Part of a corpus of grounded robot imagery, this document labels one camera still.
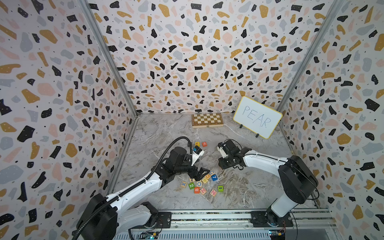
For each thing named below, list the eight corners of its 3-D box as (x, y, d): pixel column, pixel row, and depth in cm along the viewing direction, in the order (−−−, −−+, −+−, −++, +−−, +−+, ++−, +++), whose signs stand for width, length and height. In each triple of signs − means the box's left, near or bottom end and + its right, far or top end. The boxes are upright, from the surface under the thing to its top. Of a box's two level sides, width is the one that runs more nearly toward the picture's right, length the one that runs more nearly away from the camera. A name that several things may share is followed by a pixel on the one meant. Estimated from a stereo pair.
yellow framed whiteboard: (231, 122, 120) (236, 103, 105) (240, 113, 127) (245, 94, 112) (266, 142, 108) (277, 124, 93) (274, 130, 115) (285, 112, 100)
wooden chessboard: (191, 127, 115) (191, 125, 113) (192, 115, 123) (192, 113, 121) (222, 127, 115) (223, 125, 113) (221, 115, 124) (221, 113, 122)
